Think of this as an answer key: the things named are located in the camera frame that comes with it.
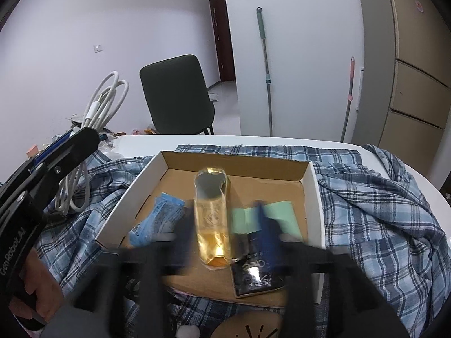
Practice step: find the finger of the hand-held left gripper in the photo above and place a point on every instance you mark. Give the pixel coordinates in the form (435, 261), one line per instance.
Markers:
(56, 145)
(75, 148)

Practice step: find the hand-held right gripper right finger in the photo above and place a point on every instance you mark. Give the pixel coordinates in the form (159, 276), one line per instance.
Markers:
(267, 239)

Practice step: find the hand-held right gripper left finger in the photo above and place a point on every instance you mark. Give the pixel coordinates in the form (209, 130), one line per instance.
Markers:
(155, 281)

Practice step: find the green packet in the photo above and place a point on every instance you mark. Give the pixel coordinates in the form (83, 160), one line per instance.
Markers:
(283, 214)

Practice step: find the black packet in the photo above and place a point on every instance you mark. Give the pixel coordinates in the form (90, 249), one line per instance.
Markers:
(253, 278)

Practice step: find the shallow cardboard box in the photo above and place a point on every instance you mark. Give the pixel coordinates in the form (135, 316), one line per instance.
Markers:
(246, 186)

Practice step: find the gold transparent packet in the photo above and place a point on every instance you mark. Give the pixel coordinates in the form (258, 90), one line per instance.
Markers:
(211, 218)

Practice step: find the blue packet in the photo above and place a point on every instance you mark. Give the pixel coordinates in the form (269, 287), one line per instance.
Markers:
(158, 218)

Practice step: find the person's left hand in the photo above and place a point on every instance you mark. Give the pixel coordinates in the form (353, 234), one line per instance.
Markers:
(42, 288)

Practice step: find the pink cup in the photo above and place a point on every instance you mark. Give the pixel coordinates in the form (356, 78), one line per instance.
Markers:
(32, 150)

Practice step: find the beige round vented case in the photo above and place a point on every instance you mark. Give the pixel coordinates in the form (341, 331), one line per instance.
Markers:
(232, 329)

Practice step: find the blue plaid shirt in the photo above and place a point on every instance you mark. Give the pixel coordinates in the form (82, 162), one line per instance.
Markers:
(370, 218)

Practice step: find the dark grey chair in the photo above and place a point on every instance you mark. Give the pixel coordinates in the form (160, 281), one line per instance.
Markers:
(176, 95)

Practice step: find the dark brown door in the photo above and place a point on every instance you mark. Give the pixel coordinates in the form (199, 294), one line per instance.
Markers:
(222, 42)

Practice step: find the gold refrigerator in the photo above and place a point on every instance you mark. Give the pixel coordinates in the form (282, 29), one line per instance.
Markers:
(419, 77)

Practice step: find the white light switch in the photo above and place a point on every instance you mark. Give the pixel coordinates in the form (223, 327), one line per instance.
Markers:
(98, 48)

